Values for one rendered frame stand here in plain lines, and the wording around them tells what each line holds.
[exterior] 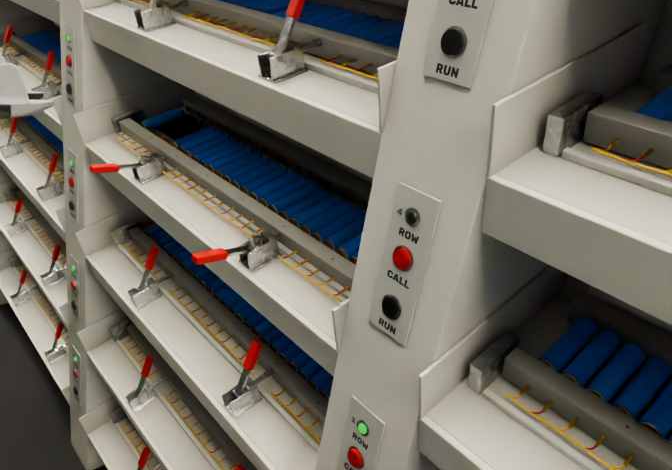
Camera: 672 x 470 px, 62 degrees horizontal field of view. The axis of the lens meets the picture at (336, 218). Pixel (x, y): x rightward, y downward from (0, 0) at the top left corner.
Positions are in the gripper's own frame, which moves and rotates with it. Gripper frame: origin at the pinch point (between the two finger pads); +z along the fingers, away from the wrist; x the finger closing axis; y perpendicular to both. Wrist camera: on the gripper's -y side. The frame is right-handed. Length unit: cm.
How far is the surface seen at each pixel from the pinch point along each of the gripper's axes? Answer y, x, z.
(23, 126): -25, 74, 19
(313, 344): -12.0, -42.2, 11.4
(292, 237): -5.8, -32.4, 15.5
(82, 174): -15.3, 15.2, 11.2
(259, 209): -5.6, -25.3, 16.2
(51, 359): -69, 39, 14
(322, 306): -9.1, -40.7, 13.3
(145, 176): -8.7, -4.4, 12.3
